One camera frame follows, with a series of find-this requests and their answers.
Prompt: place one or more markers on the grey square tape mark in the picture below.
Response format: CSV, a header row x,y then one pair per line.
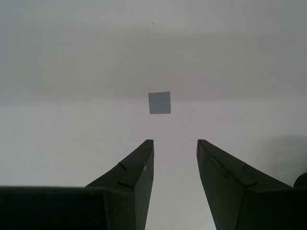
x,y
159,103

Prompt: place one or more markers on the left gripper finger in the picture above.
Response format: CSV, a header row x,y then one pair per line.
x,y
96,208
251,208

